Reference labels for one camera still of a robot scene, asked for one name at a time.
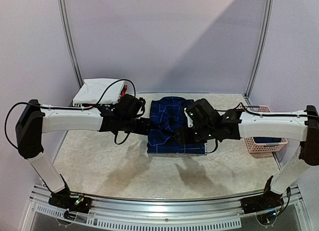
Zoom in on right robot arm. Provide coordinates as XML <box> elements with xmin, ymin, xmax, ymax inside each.
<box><xmin>174</xmin><ymin>98</ymin><xmax>319</xmax><ymax>213</ymax></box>

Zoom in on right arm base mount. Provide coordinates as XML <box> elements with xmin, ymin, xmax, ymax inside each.
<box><xmin>240</xmin><ymin>184</ymin><xmax>291</xmax><ymax>223</ymax></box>

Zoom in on aluminium frame post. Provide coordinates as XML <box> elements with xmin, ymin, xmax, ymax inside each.
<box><xmin>244</xmin><ymin>0</ymin><xmax>273</xmax><ymax>100</ymax></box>
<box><xmin>58</xmin><ymin>0</ymin><xmax>84</xmax><ymax>88</ymax></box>

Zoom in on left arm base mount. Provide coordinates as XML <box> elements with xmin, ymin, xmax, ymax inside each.
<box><xmin>48</xmin><ymin>184</ymin><xmax>92</xmax><ymax>221</ymax></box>

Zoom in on left aluminium frame post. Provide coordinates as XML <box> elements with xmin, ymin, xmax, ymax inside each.
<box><xmin>58</xmin><ymin>0</ymin><xmax>84</xmax><ymax>88</ymax></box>

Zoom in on pink plastic laundry basket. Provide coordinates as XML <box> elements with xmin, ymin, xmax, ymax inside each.
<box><xmin>236</xmin><ymin>105</ymin><xmax>289</xmax><ymax>158</ymax></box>

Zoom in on dark blue garment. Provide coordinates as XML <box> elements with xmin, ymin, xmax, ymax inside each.
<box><xmin>253</xmin><ymin>137</ymin><xmax>282</xmax><ymax>144</ymax></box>

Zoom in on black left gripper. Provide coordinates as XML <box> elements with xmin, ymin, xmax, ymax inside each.
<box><xmin>120</xmin><ymin>117</ymin><xmax>152</xmax><ymax>135</ymax></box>

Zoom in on blue plaid flannel shirt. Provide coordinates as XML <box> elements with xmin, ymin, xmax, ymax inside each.
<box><xmin>147</xmin><ymin>96</ymin><xmax>205</xmax><ymax>155</ymax></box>

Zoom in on red black plaid shirt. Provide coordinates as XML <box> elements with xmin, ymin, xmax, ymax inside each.
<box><xmin>119</xmin><ymin>85</ymin><xmax>128</xmax><ymax>99</ymax></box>

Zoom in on right aluminium frame post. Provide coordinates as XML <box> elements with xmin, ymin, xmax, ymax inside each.
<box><xmin>244</xmin><ymin>0</ymin><xmax>273</xmax><ymax>100</ymax></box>

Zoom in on aluminium front rail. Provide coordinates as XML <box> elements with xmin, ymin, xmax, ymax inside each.
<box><xmin>21</xmin><ymin>185</ymin><xmax>312</xmax><ymax>231</ymax></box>

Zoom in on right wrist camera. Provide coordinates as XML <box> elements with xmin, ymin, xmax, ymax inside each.
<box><xmin>184</xmin><ymin>108</ymin><xmax>193</xmax><ymax>128</ymax></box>

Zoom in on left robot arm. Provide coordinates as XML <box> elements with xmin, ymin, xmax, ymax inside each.
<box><xmin>12</xmin><ymin>78</ymin><xmax>152</xmax><ymax>208</ymax></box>

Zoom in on white folded t-shirt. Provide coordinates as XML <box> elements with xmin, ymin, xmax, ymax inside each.
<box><xmin>72</xmin><ymin>78</ymin><xmax>125</xmax><ymax>107</ymax></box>

